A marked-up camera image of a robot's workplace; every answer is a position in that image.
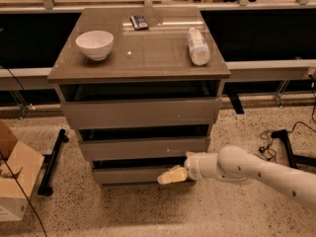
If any white plastic bottle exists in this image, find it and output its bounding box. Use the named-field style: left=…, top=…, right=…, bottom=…
left=188, top=28, right=210, bottom=66

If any grey middle drawer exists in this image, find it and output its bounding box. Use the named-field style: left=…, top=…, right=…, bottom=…
left=79, top=136, right=209, bottom=161

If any grey drawer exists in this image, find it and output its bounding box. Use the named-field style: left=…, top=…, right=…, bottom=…
left=92, top=166, right=170, bottom=186
left=79, top=136, right=209, bottom=161
left=61, top=98, right=221, bottom=129

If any grey horizontal rail beam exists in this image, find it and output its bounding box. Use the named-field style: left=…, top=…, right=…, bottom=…
left=0, top=59, right=316, bottom=91

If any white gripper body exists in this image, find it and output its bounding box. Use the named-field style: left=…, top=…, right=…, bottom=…
left=185, top=152, right=220, bottom=181

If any black cable over box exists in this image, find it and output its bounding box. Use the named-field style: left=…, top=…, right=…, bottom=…
left=0, top=151, right=47, bottom=237

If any black right stand foot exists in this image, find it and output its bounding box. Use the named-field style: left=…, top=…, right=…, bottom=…
left=271, top=129, right=316, bottom=169

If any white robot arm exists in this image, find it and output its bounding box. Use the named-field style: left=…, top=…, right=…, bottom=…
left=157, top=145, right=316, bottom=212

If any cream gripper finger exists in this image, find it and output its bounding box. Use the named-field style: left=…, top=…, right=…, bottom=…
left=157, top=165, right=188, bottom=185

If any white ceramic bowl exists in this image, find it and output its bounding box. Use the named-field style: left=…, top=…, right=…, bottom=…
left=75, top=31, right=114, bottom=61

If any grey bottom drawer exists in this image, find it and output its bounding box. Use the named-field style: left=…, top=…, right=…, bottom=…
left=92, top=166, right=170, bottom=186

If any black left stand foot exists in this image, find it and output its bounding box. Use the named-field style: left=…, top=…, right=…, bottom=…
left=38, top=129, right=69, bottom=197

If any black tangled floor cable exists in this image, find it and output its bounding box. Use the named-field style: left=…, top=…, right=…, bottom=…
left=256, top=129, right=280, bottom=163

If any grey top drawer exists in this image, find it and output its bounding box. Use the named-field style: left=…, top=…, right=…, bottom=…
left=61, top=98, right=221, bottom=129

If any black stand foot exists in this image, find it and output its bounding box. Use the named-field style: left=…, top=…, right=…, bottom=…
left=38, top=129, right=69, bottom=197
left=271, top=129, right=316, bottom=169

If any grey drawer cabinet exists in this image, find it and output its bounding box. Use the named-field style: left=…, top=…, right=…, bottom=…
left=46, top=6, right=232, bottom=188

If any cardboard box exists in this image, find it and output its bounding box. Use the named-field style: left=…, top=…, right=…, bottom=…
left=0, top=121, right=44, bottom=221

